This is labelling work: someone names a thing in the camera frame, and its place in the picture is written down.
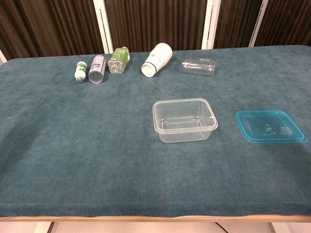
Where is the clear plastic food container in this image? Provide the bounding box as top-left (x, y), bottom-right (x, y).
top-left (152, 98), bottom-right (219, 144)

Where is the white paper cup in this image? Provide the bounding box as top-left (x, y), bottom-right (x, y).
top-left (140, 42), bottom-right (173, 78)

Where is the black cable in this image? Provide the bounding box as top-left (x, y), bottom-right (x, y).
top-left (213, 222), bottom-right (230, 231)

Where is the clear plastic jar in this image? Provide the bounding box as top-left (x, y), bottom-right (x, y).
top-left (181, 57), bottom-right (217, 77)

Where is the dark slatted partition panel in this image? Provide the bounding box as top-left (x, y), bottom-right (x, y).
top-left (213, 0), bottom-right (263, 49)
top-left (0, 0), bottom-right (105, 61)
top-left (254, 0), bottom-right (311, 47)
top-left (104, 0), bottom-right (208, 53)

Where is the white table leg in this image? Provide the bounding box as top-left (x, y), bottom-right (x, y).
top-left (267, 221), bottom-right (290, 233)

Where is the translucent blue plastic lid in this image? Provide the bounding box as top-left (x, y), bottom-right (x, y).
top-left (234, 109), bottom-right (308, 144)

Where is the silver spray can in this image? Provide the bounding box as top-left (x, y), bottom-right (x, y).
top-left (87, 54), bottom-right (107, 84)

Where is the small white green-label bottle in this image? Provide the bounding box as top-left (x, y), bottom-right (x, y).
top-left (73, 61), bottom-right (88, 83)

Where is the clear green sanitizer bottle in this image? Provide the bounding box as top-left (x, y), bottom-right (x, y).
top-left (107, 46), bottom-right (131, 74)

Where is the teal velvet table cloth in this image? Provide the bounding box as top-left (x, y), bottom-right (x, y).
top-left (0, 45), bottom-right (311, 218)

